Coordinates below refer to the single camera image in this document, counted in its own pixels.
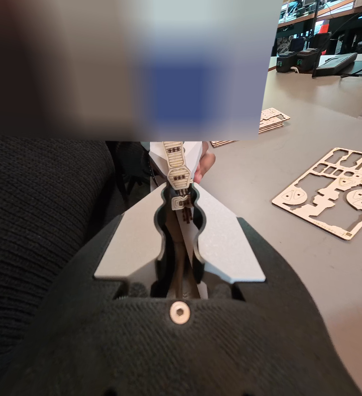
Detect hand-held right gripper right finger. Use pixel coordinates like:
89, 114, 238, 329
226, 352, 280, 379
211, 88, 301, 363
191, 183, 266, 300

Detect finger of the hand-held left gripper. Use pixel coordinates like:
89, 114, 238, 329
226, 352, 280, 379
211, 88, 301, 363
183, 142, 204, 184
149, 142, 170, 187

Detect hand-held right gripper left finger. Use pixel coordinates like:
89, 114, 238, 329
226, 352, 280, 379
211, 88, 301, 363
94, 183, 170, 297

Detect wooden puzzle model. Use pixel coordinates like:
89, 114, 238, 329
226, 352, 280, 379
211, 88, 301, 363
162, 141, 194, 224

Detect cut-out wooden puzzle sheet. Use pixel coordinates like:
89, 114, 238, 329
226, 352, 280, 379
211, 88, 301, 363
271, 147, 362, 242

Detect person's left hand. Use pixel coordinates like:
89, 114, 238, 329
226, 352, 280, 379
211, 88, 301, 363
193, 148, 215, 184

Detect stack of wooden puzzle sheets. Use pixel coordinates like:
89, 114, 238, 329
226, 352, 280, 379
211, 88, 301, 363
210, 107, 291, 148

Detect person's black knit sweater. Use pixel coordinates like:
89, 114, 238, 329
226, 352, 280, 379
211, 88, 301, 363
0, 136, 122, 396

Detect black battery charger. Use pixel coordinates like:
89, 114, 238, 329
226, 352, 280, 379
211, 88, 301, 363
276, 52, 297, 73
296, 49, 319, 73

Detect black flat keyboard device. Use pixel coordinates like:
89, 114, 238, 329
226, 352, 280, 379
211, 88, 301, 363
316, 53, 358, 78

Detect background shelf rack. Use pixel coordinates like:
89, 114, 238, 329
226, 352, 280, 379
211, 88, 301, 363
277, 0, 362, 56

